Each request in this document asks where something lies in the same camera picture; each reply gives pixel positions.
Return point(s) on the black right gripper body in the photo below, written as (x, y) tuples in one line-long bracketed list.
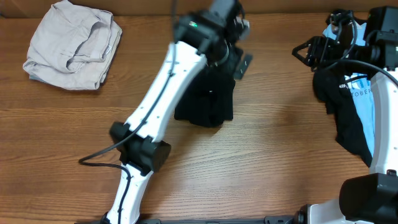
[(328, 53)]

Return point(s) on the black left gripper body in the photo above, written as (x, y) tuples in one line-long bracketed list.
[(226, 63)]

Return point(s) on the black t-shirt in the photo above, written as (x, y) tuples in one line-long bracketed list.
[(208, 100)]

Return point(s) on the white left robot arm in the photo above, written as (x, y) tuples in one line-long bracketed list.
[(199, 39)]

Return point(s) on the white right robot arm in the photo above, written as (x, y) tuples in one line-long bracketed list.
[(354, 65)]

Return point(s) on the black garment in pile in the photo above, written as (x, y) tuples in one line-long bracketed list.
[(342, 109)]

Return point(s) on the light blue printed t-shirt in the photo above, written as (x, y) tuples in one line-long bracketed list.
[(363, 99)]

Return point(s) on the beige folded trousers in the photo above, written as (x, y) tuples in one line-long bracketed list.
[(73, 47)]

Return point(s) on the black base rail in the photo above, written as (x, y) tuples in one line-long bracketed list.
[(284, 219)]

